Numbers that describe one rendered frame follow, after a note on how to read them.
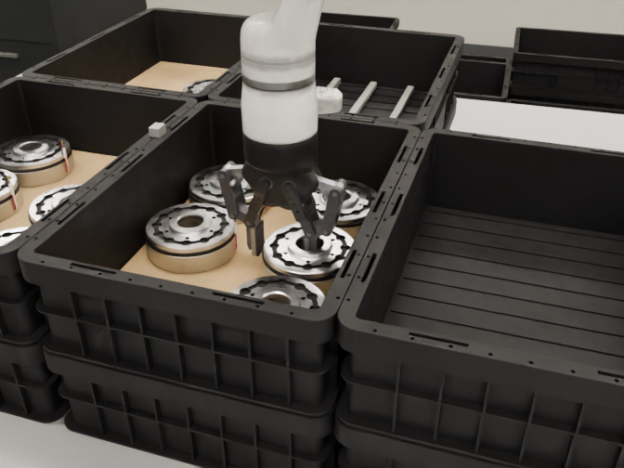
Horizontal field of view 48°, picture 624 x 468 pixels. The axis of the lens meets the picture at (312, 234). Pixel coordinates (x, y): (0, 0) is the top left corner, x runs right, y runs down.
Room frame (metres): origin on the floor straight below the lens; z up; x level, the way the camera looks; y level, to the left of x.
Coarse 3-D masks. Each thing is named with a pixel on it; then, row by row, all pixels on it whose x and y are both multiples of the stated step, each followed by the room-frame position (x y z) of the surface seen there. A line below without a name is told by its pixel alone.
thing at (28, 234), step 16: (16, 80) 0.96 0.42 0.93; (32, 80) 0.96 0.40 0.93; (48, 80) 0.96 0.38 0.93; (128, 96) 0.91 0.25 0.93; (144, 96) 0.90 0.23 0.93; (160, 96) 0.90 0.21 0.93; (176, 96) 0.90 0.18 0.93; (176, 112) 0.84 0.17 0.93; (144, 144) 0.75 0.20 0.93; (96, 176) 0.66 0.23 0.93; (80, 192) 0.63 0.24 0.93; (64, 208) 0.60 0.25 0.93; (32, 224) 0.57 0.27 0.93; (48, 224) 0.57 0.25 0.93; (16, 240) 0.54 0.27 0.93; (0, 256) 0.52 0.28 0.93; (16, 256) 0.52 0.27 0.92; (0, 272) 0.52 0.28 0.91; (16, 272) 0.52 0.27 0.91
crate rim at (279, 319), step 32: (384, 128) 0.80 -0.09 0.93; (416, 128) 0.79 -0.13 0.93; (128, 160) 0.70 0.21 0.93; (96, 192) 0.63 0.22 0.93; (384, 192) 0.63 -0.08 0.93; (64, 224) 0.57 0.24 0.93; (32, 256) 0.51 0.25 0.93; (64, 288) 0.49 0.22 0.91; (96, 288) 0.48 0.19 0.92; (128, 288) 0.47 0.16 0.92; (160, 288) 0.47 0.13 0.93; (192, 288) 0.47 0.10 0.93; (224, 320) 0.45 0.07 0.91; (256, 320) 0.44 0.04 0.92; (288, 320) 0.43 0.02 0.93; (320, 320) 0.42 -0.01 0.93
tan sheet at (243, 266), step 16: (272, 208) 0.77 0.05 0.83; (240, 224) 0.73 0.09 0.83; (272, 224) 0.73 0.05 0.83; (288, 224) 0.73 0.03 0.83; (240, 240) 0.69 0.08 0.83; (144, 256) 0.66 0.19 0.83; (240, 256) 0.66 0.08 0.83; (256, 256) 0.66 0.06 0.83; (144, 272) 0.63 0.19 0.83; (160, 272) 0.63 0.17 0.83; (208, 272) 0.63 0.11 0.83; (224, 272) 0.63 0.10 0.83; (240, 272) 0.63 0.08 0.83; (256, 272) 0.63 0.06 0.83; (224, 288) 0.60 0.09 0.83
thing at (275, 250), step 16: (272, 240) 0.64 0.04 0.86; (336, 240) 0.64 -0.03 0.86; (352, 240) 0.64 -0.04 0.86; (272, 256) 0.62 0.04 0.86; (288, 256) 0.61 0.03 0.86; (336, 256) 0.62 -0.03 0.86; (288, 272) 0.59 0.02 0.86; (304, 272) 0.58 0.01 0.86; (320, 272) 0.58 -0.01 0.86; (336, 272) 0.59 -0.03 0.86
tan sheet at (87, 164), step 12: (84, 156) 0.92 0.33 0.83; (96, 156) 0.92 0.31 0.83; (108, 156) 0.92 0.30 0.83; (84, 168) 0.88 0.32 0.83; (96, 168) 0.88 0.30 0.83; (60, 180) 0.84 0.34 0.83; (72, 180) 0.84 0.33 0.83; (84, 180) 0.84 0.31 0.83; (24, 192) 0.81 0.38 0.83; (36, 192) 0.81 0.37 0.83; (24, 204) 0.78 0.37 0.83; (12, 216) 0.75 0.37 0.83; (24, 216) 0.75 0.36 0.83; (0, 228) 0.72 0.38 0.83
